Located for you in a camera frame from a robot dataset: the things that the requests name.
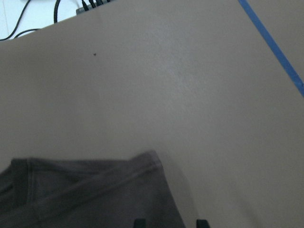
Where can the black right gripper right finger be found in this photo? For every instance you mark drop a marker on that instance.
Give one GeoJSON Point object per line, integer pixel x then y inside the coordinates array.
{"type": "Point", "coordinates": [202, 223]}

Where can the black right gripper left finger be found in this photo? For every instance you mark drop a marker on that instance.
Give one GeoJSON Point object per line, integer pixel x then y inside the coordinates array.
{"type": "Point", "coordinates": [139, 223]}

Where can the dark brown t-shirt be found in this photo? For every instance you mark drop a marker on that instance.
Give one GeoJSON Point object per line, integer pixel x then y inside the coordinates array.
{"type": "Point", "coordinates": [41, 193]}

